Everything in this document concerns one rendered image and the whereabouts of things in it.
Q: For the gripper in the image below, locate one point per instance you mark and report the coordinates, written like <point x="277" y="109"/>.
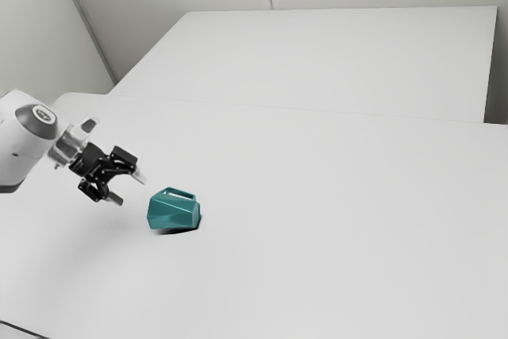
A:
<point x="88" y="162"/>

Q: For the teal faceted mug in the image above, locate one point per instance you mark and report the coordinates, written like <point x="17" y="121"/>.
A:
<point x="174" y="210"/>

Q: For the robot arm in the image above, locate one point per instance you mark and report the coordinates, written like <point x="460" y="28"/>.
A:
<point x="21" y="144"/>

